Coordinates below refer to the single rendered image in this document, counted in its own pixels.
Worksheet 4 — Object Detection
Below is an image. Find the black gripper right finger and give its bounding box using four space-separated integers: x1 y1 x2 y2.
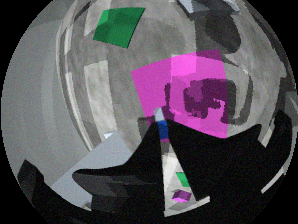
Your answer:
165 119 262 201

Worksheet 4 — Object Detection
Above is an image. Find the purple block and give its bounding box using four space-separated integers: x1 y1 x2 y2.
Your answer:
172 190 193 202

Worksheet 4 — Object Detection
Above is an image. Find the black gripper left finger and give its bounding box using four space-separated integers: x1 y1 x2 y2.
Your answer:
72 121 165 210

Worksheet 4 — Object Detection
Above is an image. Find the translucent magenta square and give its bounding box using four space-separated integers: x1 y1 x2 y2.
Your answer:
132 49 229 139

